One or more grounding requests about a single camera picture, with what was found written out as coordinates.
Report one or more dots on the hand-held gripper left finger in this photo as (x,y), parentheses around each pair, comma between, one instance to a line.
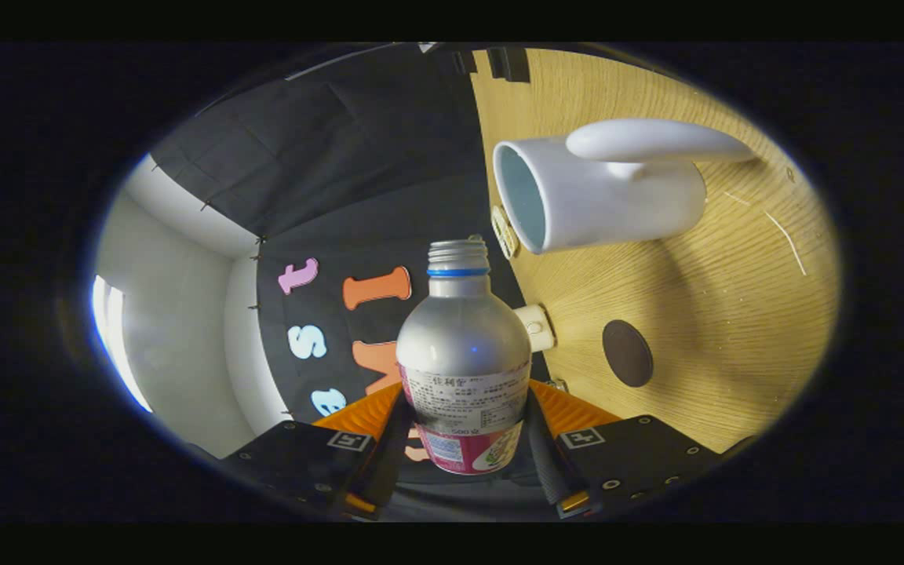
(385,463)

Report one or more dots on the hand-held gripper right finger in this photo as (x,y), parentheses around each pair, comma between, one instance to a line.
(546,463)

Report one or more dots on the dark brown round coaster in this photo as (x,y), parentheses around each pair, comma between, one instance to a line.
(628,353)

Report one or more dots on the silver juice bottle pink label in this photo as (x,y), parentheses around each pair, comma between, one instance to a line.
(464,337)

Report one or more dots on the white toaster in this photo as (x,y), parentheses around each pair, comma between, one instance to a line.
(536,328)

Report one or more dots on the wooden table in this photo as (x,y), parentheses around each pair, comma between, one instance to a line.
(734,329)

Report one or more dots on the small white food tray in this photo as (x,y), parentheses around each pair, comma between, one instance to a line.
(504,232)

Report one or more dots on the black backdrop cloth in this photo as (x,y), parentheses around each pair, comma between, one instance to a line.
(358,180)

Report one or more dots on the long ceiling light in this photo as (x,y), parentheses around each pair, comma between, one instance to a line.
(111,337)

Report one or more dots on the black bracket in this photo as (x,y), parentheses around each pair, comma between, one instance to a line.
(508,64)
(464,61)

